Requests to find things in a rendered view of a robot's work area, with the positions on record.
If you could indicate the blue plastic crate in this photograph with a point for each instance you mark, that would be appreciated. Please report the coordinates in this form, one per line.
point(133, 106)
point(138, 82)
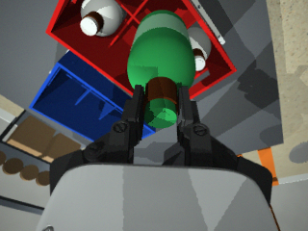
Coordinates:
point(90, 117)

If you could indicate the white bottle with brown label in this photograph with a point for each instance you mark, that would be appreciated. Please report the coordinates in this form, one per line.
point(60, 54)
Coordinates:
point(101, 17)

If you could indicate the red plastic crate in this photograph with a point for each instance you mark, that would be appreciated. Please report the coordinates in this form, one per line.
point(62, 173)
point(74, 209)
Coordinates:
point(109, 55)

